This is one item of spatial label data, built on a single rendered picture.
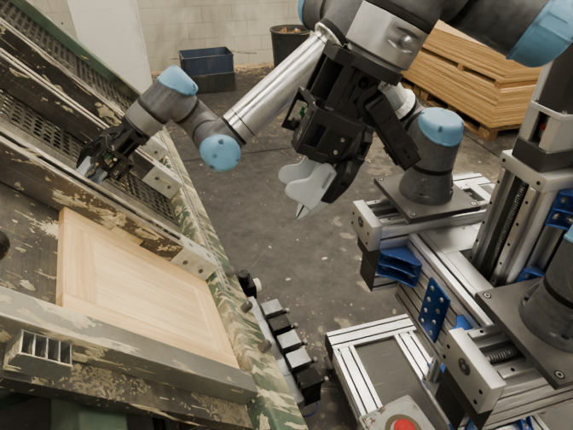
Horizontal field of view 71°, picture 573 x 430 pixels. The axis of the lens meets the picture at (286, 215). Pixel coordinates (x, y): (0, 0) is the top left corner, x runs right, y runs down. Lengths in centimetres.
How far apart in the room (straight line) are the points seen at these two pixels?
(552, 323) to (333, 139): 60
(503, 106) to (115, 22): 375
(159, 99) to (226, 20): 523
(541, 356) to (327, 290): 156
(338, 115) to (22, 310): 46
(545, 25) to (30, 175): 82
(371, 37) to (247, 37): 578
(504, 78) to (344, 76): 369
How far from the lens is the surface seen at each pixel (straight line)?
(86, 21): 467
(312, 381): 107
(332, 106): 44
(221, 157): 81
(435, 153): 113
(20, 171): 90
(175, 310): 91
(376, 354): 182
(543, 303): 90
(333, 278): 238
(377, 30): 43
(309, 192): 48
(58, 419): 74
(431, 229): 125
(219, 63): 513
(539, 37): 47
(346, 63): 43
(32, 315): 62
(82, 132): 135
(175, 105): 91
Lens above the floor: 167
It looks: 36 degrees down
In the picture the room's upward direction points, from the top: straight up
